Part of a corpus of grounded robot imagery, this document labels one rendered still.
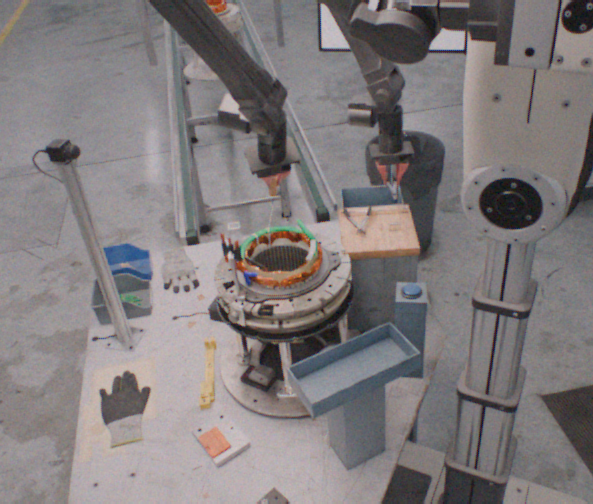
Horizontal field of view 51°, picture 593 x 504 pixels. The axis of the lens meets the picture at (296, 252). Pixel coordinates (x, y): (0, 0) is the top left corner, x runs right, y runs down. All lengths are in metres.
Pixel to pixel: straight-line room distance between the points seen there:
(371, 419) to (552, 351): 1.61
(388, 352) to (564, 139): 0.60
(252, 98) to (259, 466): 0.82
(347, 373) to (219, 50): 0.68
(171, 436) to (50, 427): 1.29
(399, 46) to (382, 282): 0.92
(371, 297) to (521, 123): 0.82
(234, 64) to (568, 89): 0.49
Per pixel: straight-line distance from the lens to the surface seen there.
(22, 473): 2.71
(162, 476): 1.51
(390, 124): 1.47
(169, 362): 1.73
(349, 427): 1.33
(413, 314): 1.46
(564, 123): 0.93
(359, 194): 1.80
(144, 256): 2.12
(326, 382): 1.28
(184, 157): 2.76
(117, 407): 1.64
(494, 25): 0.73
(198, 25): 0.96
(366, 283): 1.60
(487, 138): 0.97
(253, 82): 1.05
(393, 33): 0.77
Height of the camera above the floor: 1.98
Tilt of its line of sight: 36 degrees down
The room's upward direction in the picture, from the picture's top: 6 degrees counter-clockwise
